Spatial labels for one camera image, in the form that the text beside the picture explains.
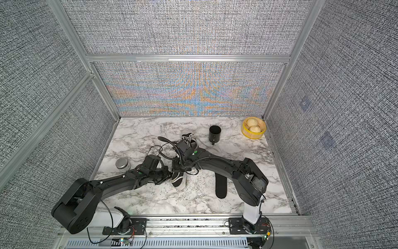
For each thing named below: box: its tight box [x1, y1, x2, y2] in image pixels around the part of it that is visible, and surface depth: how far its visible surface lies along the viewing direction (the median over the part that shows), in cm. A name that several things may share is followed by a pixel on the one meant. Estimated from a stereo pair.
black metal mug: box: [208, 125, 222, 146], surface depth 102 cm
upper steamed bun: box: [246, 117, 259, 128], surface depth 112 cm
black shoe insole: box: [214, 172, 228, 199], surface depth 87 cm
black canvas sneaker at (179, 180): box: [169, 171, 188, 191], surface depth 83 cm
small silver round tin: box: [115, 157, 132, 173], surface depth 91 cm
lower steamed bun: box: [248, 125, 262, 133], surface depth 108 cm
